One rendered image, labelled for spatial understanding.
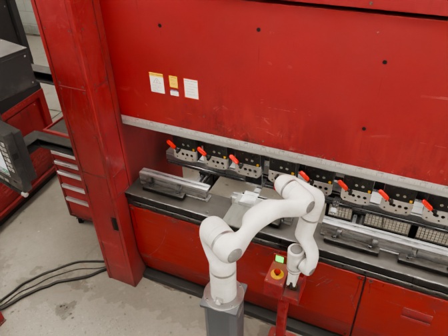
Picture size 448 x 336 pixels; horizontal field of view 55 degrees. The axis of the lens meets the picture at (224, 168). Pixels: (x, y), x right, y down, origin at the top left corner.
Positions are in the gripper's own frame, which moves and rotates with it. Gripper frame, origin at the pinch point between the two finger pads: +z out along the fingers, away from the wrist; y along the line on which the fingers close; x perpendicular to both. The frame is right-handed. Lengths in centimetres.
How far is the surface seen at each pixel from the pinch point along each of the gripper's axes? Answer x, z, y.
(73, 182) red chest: -196, 25, -44
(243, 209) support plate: -38, -23, -23
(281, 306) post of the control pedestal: -5.2, 21.3, 2.2
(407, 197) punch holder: 44, -51, -35
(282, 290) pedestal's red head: -4.5, -0.2, 5.3
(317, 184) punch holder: 1, -46, -34
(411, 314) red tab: 63, 18, -18
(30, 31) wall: -613, 102, -405
